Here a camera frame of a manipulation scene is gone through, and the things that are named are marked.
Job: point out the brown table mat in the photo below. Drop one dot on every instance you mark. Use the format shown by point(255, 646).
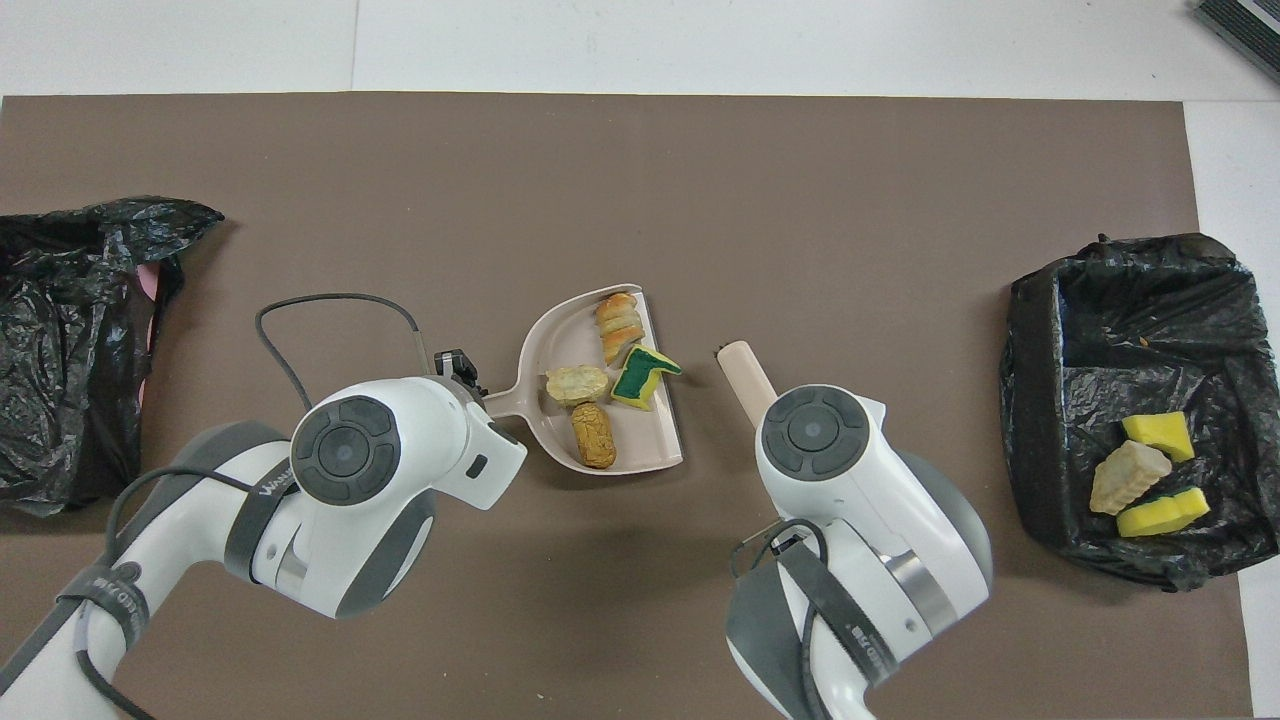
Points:
point(800, 200)

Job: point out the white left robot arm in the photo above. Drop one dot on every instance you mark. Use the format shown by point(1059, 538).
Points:
point(360, 480)

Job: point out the brown nugget trash piece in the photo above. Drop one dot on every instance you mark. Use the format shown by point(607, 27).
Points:
point(594, 436)

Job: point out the beige rock-like foam chunk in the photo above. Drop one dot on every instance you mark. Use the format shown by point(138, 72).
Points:
point(1125, 480)

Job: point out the notched yellow green sponge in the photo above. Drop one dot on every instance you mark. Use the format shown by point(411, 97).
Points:
point(640, 380)

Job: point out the long yellow green sponge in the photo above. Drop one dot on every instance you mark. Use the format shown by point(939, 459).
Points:
point(1160, 514)

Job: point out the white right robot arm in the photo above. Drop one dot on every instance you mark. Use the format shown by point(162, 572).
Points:
point(860, 500)

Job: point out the beige plastic dustpan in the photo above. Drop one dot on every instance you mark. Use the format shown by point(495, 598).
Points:
point(560, 440)

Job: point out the grey ribbed device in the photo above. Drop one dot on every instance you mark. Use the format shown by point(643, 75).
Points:
point(1250, 25)

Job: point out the beige layered foam piece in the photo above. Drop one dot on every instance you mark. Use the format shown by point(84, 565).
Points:
point(620, 328)

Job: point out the beige oval foam piece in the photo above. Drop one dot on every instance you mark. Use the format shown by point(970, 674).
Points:
point(577, 385)

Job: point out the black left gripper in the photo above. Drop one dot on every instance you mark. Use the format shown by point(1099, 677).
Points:
point(452, 365)

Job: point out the yellow wedge sponge piece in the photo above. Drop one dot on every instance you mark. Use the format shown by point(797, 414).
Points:
point(1160, 434)

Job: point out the pink bin with black bag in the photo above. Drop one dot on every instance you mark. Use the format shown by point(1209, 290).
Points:
point(70, 350)

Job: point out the beige hand brush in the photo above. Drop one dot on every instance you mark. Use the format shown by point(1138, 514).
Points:
point(745, 380)

